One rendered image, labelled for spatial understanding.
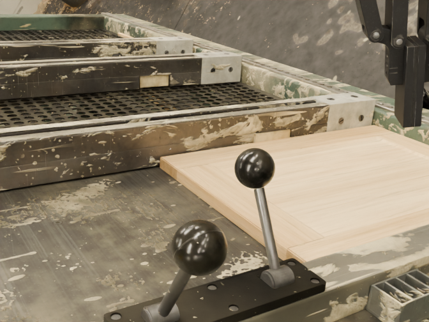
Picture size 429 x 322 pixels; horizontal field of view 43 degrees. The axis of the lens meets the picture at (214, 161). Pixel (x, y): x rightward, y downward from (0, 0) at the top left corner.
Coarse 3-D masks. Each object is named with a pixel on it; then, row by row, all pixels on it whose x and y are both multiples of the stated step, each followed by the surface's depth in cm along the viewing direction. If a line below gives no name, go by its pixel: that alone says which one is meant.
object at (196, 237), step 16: (192, 224) 36; (208, 224) 36; (176, 240) 36; (192, 240) 35; (208, 240) 36; (224, 240) 36; (176, 256) 36; (192, 256) 35; (208, 256) 35; (224, 256) 36; (192, 272) 36; (208, 272) 36; (176, 288) 40; (160, 304) 43; (160, 320) 43; (176, 320) 44
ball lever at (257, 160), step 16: (240, 160) 50; (256, 160) 49; (272, 160) 50; (240, 176) 50; (256, 176) 49; (272, 176) 50; (256, 192) 51; (272, 240) 50; (272, 256) 50; (272, 272) 50; (288, 272) 50
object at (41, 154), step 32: (320, 96) 109; (352, 96) 111; (0, 128) 78; (32, 128) 79; (64, 128) 81; (96, 128) 81; (128, 128) 83; (160, 128) 86; (192, 128) 89; (224, 128) 92; (256, 128) 96; (288, 128) 100; (320, 128) 105; (0, 160) 74; (32, 160) 76; (64, 160) 79; (96, 160) 82; (128, 160) 84
